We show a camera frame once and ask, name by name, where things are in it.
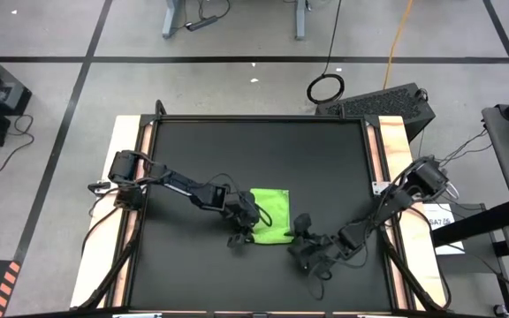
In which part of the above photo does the black perforated computer tower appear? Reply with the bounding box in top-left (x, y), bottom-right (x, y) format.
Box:
top-left (315, 82), bottom-right (437, 143)

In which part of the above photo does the green microfibre towel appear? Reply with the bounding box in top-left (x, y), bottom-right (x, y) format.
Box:
top-left (249, 187), bottom-right (295, 246)

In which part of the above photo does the black desk base beam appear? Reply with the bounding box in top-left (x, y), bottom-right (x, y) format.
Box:
top-left (430, 201), bottom-right (509, 248)

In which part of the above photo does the black braided cable bundle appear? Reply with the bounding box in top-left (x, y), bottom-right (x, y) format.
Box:
top-left (376, 211), bottom-right (452, 313)
top-left (77, 207), bottom-right (144, 310)

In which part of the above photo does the black metal table frame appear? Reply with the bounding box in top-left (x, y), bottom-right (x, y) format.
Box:
top-left (103, 99), bottom-right (419, 318)

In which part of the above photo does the white printed paper sheet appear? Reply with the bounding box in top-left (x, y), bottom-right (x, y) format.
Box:
top-left (422, 202), bottom-right (467, 256)

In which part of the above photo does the grey desk leg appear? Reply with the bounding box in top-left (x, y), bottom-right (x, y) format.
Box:
top-left (162, 0), bottom-right (188, 40)
top-left (295, 0), bottom-right (312, 42)

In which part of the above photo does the black power strip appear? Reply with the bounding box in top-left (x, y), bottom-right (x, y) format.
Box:
top-left (186, 15), bottom-right (219, 32)

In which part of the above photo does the yellow-orange cable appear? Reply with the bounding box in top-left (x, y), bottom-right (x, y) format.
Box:
top-left (382, 0), bottom-right (414, 90)

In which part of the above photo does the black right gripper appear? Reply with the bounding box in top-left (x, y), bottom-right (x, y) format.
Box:
top-left (283, 213), bottom-right (348, 270)

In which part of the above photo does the black coiled cable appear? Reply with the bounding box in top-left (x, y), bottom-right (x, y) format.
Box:
top-left (306, 0), bottom-right (346, 106)

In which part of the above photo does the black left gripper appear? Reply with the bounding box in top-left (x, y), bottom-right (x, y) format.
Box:
top-left (222, 189), bottom-right (262, 248)

